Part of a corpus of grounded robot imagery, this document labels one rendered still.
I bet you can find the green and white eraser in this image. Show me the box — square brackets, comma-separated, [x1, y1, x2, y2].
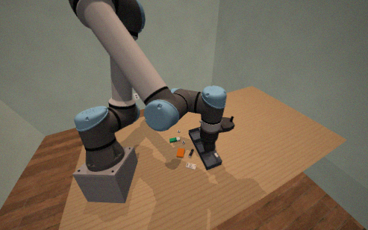
[169, 137, 180, 143]

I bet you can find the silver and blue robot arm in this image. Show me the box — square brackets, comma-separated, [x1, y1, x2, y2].
[69, 0, 227, 172]

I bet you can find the dark grey rack of three bins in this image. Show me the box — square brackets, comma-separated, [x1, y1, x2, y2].
[189, 127, 222, 170]

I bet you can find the white domino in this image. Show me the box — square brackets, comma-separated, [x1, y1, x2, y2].
[186, 163, 196, 170]

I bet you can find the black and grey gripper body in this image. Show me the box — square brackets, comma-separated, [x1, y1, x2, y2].
[199, 116, 235, 152]

